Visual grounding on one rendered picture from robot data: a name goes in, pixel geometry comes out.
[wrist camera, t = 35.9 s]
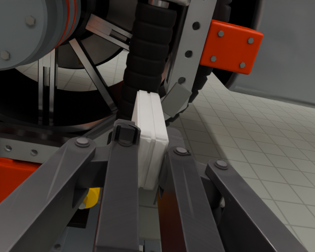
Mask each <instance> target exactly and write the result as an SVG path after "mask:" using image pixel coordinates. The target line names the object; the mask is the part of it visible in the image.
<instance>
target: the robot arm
mask: <svg viewBox="0 0 315 252"><path fill-rule="evenodd" d="M183 141H184V140H183V138H182V134H181V132H180V131H179V130H178V129H176V128H171V127H166V125H165V120H164V115H163V110H162V105H161V100H160V96H159V95H158V93H153V92H150V93H147V91H143V90H139V91H137V95H136V99H135V104H134V109H133V114H132V119H131V121H129V120H124V119H117V120H116V121H115V122H114V126H113V131H112V137H111V142H110V144H108V145H105V146H97V145H96V142H94V141H93V140H92V139H89V138H86V137H82V136H81V137H80V136H78V137H73V138H71V139H69V140H68V141H67V142H66V143H65V144H64V145H62V146H61V147H60V148H59V149H58V150H57V151H56V152H55V153H54V154H53V155H52V156H51V157H49V158H48V159H47V160H46V161H45V162H44V163H43V164H42V165H41V166H40V167H39V168H38V169H36V170H35V171H34V172H33V173H32V174H31V175H30V176H29V177H28V178H27V179H26V180H25V181H23V182H22V183H21V184H20V185H19V186H18V187H17V188H16V189H15V190H14V191H13V192H12V193H10V194H9V195H8V196H7V197H6V198H5V199H4V200H3V201H2V202H1V203H0V252H49V251H50V250H51V248H52V247H53V245H54V244H55V242H56V241H57V239H58V238H59V236H60V235H61V233H62V232H63V230H64V229H65V227H66V226H67V224H68V223H69V221H70V220H71V218H72V217H73V215H74V214H75V212H76V211H77V209H78V208H79V206H80V205H81V203H82V202H83V200H84V199H85V197H86V196H87V194H88V193H89V189H90V188H103V189H102V195H101V201H100V207H99V213H98V219H97V225H96V231H95V237H94V243H93V250H92V252H143V251H140V249H139V188H140V187H143V189H144V190H150V191H153V190H154V189H156V188H157V184H158V182H159V185H158V188H157V192H156V196H155V199H154V203H153V204H154V205H156V202H157V205H158V216H159V227H160V238H161V249H162V252H308V251H307V250H306V249H305V248H304V246H303V245H302V244H301V243H300V242H299V241H298V240H297V239H296V237H295V236H294V235H293V234H292V233H291V232H290V231H289V230H288V228H287V227H286V226H285V225H284V224H283V223H282V222H281V221H280V219H279V218H278V217H277V216H276V215H275V214H274V213H273V212H272V210H271V209H270V208H269V207H268V206H267V205H266V204H265V203H264V202H263V200H262V199H261V198H260V197H259V196H258V195H257V194H256V193H255V191H254V190H253V189H252V188H251V187H250V186H249V185H248V184H247V182H246V181H245V180H244V179H243V178H242V177H241V176H240V175H239V173H238V172H237V171H236V170H235V169H234V168H233V167H232V166H231V165H230V164H229V163H227V162H225V161H224V160H221V159H210V160H209V161H208V163H207V165H206V164H203V163H200V162H197V161H195V158H194V155H193V154H192V152H191V151H189V150H188V149H186V147H185V144H184V142H183ZM223 198H224V201H225V206H223V205H222V201H223Z"/></svg>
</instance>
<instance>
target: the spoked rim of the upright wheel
mask: <svg viewBox="0 0 315 252"><path fill-rule="evenodd" d="M80 2H81V10H83V11H85V17H84V18H82V17H80V18H79V22H78V25H77V27H76V29H75V30H74V32H73V33H72V35H71V36H70V37H69V38H68V39H66V40H65V41H64V42H63V43H61V44H60V45H59V46H63V45H67V44H70V46H71V48H72V49H73V51H74V52H75V54H76V56H77V57H78V59H79V61H80V62H81V64H82V65H83V67H84V69H85V70H86V72H87V73H88V75H89V77H90V78H91V80H92V82H93V83H94V85H95V86H96V88H97V90H91V91H69V90H62V89H57V87H58V56H59V46H58V47H56V48H55V49H53V50H52V51H51V52H50V53H48V54H47V55H45V56H44V57H42V58H41V59H39V60H38V82H37V81H35V80H33V79H31V78H29V77H27V76H26V75H24V74H23V73H21V72H20V71H18V70H17V69H15V68H12V69H8V70H0V121H2V122H4V123H9V124H15V125H21V126H27V127H33V128H39V129H44V130H50V131H56V132H62V133H76V132H83V131H88V130H92V129H94V128H95V127H97V126H98V125H100V124H102V123H103V122H105V121H106V120H108V119H110V118H111V117H113V116H114V115H116V114H117V111H118V104H119V99H120V97H121V88H122V83H123V82H124V80H122V81H120V82H118V83H116V84H114V85H111V86H107V84H106V82H105V81H104V79H103V77H102V76H101V74H100V72H99V71H98V69H97V67H96V66H95V64H94V62H93V61H92V59H91V57H90V56H89V54H88V52H87V51H86V49H85V47H84V46H83V44H82V42H81V41H80V39H79V37H80V36H81V35H83V34H84V33H85V32H86V31H89V32H91V33H93V34H95V35H97V36H99V37H101V38H103V39H105V40H107V41H109V42H111V43H113V44H115V45H117V46H119V47H121V48H123V49H125V50H127V51H130V50H129V45H130V43H129V42H127V41H125V40H123V39H121V38H119V37H117V36H115V35H113V34H111V31H114V32H116V33H118V34H120V35H122V36H124V37H126V38H128V39H131V37H132V36H133V34H132V32H131V31H130V30H128V29H126V28H124V27H122V26H120V25H118V24H116V23H115V22H113V21H111V20H109V19H107V18H105V17H103V16H101V15H99V14H97V13H96V11H97V0H80ZM168 8H169V9H173V10H176V13H177V17H176V21H175V25H174V26H173V28H172V30H173V33H172V38H171V42H170V43H169V44H168V45H169V50H168V54H167V58H166V59H165V67H164V71H163V73H162V74H161V76H162V80H161V84H162V83H163V82H164V80H165V78H166V74H167V70H168V66H169V62H170V57H171V53H172V49H173V45H174V41H175V37H176V33H177V29H178V24H179V20H180V16H181V12H182V8H183V6H181V5H177V4H173V3H169V7H168ZM47 67H49V86H47ZM161 84H160V86H161Z"/></svg>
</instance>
